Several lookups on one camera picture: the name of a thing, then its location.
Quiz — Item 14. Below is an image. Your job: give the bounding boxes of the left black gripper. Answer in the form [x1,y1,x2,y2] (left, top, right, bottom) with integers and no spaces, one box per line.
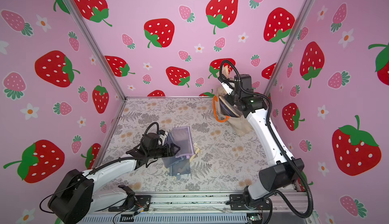
[148,143,181,160]

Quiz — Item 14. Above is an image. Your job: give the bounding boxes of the grey-blue mesh pouch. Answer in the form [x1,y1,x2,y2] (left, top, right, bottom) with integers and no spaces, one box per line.
[162,157,191,177]

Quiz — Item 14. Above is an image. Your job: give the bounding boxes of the cream pouch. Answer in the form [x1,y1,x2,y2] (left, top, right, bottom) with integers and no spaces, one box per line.
[220,65,235,89]

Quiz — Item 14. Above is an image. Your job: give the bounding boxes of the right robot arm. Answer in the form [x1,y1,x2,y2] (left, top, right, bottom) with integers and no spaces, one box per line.
[219,74,305,207]

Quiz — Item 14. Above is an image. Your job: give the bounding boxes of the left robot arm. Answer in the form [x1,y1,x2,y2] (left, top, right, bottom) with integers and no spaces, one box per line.
[48,131,181,224]

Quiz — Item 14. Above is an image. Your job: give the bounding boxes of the cream trim pouch underneath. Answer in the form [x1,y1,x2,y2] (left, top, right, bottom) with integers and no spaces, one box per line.
[192,143,201,158]

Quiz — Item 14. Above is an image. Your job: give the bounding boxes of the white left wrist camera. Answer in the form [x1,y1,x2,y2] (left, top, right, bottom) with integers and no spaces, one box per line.
[159,130,169,145]

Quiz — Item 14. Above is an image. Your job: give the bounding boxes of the beige canvas bag orange handles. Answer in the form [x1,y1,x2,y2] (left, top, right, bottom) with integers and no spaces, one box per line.
[213,86,253,137]

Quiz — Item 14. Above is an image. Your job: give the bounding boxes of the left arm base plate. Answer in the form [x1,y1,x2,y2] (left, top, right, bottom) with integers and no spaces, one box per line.
[108,195,152,212]

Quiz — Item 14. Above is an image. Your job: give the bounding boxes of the aluminium front rail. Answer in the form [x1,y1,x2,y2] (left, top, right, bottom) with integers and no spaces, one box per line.
[77,191,320,224]

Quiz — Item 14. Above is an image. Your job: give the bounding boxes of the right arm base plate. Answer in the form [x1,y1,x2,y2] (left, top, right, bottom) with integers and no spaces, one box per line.
[225,194,271,210]

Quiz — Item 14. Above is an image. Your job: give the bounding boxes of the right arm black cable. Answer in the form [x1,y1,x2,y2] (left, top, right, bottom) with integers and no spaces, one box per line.
[218,59,314,219]

